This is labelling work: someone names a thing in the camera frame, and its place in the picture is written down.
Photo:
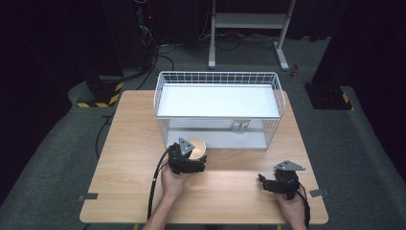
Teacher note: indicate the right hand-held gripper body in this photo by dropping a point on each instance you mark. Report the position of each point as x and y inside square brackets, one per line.
[287, 182]

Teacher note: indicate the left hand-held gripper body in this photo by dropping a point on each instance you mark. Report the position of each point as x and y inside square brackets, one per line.
[178, 159]

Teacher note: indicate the white cup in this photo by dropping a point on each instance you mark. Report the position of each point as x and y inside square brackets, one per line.
[199, 148]

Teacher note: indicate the person's left hand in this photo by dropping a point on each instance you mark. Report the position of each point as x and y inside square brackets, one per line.
[172, 187]

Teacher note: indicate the person's right hand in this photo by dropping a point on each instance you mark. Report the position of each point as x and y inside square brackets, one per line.
[295, 212]

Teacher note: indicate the grey tape strip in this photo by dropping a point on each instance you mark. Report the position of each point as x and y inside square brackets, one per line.
[319, 193]
[88, 197]

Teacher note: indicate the black yellow striped stand base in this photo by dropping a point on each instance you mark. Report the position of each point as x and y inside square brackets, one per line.
[102, 92]
[328, 97]

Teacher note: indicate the small red floor object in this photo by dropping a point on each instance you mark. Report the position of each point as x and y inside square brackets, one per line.
[295, 71]

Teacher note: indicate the white metal stand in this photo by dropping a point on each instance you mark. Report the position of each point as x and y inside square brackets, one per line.
[249, 20]

